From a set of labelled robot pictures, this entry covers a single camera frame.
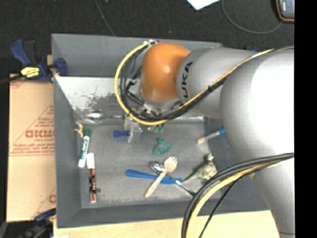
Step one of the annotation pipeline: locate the small blue plastic piece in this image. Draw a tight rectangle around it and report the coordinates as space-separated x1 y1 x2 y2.
113 130 131 139

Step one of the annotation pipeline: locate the grey metal bin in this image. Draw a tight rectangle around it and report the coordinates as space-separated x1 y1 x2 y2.
51 33 271 228

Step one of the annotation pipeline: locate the teal toy fish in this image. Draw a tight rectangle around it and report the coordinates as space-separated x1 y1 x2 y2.
152 137 173 156

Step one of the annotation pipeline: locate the shiny metal spoon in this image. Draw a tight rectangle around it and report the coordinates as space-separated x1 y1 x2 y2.
149 161 197 197
86 111 124 120

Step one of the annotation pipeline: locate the blue plastic knife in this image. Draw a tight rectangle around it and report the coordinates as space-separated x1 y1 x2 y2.
125 169 183 185

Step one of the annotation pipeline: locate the beige plastic spork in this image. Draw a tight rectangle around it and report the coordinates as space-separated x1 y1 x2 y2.
144 156 178 199

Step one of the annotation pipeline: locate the white marker with green cap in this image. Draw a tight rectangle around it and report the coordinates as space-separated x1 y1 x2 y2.
77 128 92 169

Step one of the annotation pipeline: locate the small tan toy figure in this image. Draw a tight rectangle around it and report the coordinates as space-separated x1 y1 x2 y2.
74 121 85 136

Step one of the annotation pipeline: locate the red-brown marker with white cap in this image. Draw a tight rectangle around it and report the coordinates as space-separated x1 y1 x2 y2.
86 152 98 204

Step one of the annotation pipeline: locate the white tube with blue cap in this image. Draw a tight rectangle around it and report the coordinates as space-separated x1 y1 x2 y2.
196 128 227 145

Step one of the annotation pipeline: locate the green toy dinosaur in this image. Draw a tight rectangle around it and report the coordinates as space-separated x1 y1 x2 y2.
181 153 219 184

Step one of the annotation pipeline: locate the brown cardboard board red print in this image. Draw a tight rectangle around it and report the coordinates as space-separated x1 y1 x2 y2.
5 73 57 223

